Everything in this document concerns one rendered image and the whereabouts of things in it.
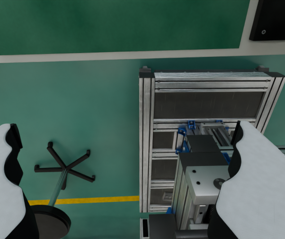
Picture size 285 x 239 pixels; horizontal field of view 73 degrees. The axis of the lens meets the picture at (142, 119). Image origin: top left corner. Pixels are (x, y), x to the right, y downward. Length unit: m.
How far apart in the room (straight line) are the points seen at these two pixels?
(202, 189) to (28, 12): 0.56
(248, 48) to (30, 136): 1.59
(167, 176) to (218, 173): 1.09
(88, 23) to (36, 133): 1.32
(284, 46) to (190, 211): 0.49
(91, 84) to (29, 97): 0.46
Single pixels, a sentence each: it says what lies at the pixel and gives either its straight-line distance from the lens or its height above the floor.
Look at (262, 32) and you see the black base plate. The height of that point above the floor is 0.77.
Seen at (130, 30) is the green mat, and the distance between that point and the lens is 0.51.
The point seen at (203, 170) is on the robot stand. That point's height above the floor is 0.92.
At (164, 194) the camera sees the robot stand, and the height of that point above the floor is 0.21.
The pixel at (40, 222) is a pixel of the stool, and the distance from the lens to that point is 1.49.
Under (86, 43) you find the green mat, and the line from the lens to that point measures 0.53.
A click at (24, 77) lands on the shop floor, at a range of 1.52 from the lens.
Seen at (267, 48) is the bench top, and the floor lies 0.75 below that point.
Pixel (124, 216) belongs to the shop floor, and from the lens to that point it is 2.39.
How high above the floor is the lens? 1.26
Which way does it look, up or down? 58 degrees down
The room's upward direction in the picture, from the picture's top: 176 degrees clockwise
